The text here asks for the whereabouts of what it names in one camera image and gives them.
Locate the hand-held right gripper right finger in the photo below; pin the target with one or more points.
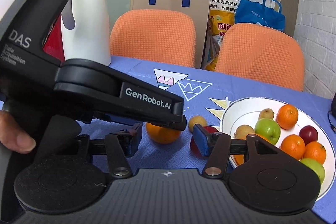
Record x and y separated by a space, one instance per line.
199 140

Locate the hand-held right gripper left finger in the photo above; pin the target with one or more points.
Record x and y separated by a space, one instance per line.
136 142

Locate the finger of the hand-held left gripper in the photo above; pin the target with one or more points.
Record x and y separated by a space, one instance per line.
178 113

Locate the red plum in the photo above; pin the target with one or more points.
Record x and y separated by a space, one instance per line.
211 129

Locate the small brown longan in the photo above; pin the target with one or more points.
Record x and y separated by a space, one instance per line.
266 113
197 121
244 130

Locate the white plate with blue rim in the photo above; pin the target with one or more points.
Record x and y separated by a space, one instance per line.
241 111

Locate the green apple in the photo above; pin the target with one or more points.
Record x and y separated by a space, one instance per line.
267 129
315 169

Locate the person's left hand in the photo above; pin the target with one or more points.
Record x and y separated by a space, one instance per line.
15 134

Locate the blue printed tablecloth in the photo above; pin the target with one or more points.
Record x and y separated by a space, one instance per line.
194 106

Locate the red thermos jug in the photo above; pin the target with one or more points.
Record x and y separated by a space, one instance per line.
55 40

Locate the white thermos jug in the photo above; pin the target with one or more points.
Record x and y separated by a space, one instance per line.
89 24

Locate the orange chair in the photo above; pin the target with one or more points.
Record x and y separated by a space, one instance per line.
257 56
152 35

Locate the yellow packet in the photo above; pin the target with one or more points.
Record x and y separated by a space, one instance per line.
218 24

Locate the blue shopping bag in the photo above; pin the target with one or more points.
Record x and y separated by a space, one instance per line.
254 14

